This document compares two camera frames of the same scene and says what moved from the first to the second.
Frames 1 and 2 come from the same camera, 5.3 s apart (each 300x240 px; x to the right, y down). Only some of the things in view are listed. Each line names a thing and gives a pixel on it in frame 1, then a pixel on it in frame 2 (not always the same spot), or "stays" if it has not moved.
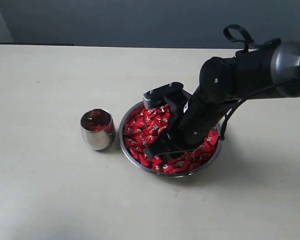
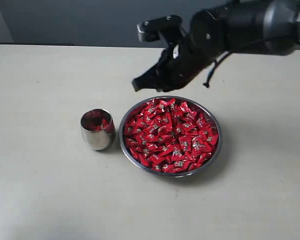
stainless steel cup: (98, 128) stays
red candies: (95, 120) stays
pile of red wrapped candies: (143, 126) stays
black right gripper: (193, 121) → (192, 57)
